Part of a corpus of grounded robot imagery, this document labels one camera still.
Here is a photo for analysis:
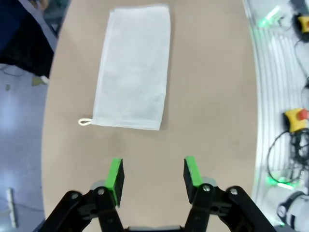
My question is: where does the silver robot mounting platform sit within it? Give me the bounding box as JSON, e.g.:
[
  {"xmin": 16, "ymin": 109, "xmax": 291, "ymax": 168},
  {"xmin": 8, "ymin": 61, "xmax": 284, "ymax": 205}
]
[{"xmin": 242, "ymin": 0, "xmax": 309, "ymax": 211}]

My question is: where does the white power strip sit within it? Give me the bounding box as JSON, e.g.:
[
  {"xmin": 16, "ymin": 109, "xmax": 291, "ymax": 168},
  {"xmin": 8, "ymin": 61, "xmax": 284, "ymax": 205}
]
[{"xmin": 6, "ymin": 188, "xmax": 19, "ymax": 229}]

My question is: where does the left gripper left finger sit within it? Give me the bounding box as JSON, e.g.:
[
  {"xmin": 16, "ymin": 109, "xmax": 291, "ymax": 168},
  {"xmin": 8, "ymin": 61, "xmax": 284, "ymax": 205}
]
[{"xmin": 43, "ymin": 158, "xmax": 125, "ymax": 232}]

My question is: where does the yellow emergency stop button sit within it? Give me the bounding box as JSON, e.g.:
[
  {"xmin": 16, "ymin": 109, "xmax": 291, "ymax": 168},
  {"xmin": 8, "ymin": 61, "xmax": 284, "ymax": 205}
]
[
  {"xmin": 283, "ymin": 108, "xmax": 309, "ymax": 133},
  {"xmin": 296, "ymin": 14, "xmax": 309, "ymax": 34}
]

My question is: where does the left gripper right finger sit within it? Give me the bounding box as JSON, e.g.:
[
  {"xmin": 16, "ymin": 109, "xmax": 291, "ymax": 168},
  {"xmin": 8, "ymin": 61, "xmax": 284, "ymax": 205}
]
[{"xmin": 183, "ymin": 156, "xmax": 277, "ymax": 232}]

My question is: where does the person in navy jacket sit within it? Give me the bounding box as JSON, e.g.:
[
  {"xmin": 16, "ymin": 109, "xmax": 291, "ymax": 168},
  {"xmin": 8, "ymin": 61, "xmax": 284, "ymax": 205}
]
[{"xmin": 0, "ymin": 0, "xmax": 55, "ymax": 79}]

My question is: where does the white towel with loop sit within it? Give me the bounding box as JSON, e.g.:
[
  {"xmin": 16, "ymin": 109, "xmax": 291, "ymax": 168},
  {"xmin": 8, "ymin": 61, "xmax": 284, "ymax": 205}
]
[{"xmin": 78, "ymin": 3, "xmax": 173, "ymax": 131}]

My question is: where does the black cable bundle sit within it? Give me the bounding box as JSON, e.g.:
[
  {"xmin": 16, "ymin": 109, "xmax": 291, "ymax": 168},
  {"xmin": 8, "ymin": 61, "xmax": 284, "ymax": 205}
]
[{"xmin": 267, "ymin": 129, "xmax": 309, "ymax": 186}]

